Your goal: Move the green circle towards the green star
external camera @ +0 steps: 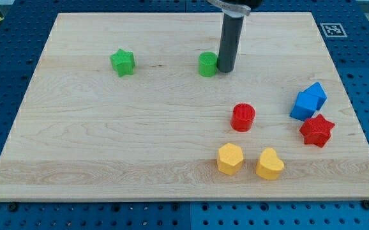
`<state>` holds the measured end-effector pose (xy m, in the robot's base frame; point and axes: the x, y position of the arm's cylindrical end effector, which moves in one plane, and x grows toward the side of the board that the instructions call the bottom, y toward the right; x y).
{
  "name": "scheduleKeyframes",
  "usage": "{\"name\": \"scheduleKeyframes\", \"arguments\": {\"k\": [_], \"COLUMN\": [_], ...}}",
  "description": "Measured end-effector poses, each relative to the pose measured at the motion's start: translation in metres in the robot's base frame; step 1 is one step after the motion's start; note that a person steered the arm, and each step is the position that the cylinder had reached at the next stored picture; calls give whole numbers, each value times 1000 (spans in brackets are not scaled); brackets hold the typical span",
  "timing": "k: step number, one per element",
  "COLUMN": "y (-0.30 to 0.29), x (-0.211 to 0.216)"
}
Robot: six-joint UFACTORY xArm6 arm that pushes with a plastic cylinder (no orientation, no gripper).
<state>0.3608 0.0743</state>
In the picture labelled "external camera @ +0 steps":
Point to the green cylinder block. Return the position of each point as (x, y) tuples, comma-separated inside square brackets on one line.
[(207, 64)]

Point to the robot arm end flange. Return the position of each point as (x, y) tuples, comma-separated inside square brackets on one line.
[(236, 8)]

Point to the green star block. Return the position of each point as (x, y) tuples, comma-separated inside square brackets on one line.
[(123, 62)]

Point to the red star block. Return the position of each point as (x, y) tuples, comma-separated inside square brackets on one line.
[(317, 130)]

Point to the red cylinder block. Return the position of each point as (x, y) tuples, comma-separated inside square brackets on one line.
[(243, 115)]

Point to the yellow hexagon block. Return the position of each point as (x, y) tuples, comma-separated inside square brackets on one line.
[(230, 159)]

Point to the wooden board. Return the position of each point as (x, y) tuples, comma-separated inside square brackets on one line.
[(84, 134)]

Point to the yellow heart block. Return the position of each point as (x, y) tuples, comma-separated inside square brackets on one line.
[(269, 166)]

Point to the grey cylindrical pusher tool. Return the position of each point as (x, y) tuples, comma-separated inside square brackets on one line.
[(229, 41)]

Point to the blue cube block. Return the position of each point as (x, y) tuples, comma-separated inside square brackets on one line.
[(304, 106)]

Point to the blue pentagon block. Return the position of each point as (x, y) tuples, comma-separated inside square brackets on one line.
[(317, 90)]

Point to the fiducial marker tag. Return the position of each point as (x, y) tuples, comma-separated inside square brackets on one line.
[(333, 30)]

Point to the black board clamp screw left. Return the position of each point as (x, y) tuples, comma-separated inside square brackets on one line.
[(12, 207)]

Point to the black board clamp screw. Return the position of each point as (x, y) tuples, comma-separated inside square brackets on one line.
[(12, 207), (365, 204)]

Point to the black board clamp screw right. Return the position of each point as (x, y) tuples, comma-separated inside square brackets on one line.
[(365, 204)]

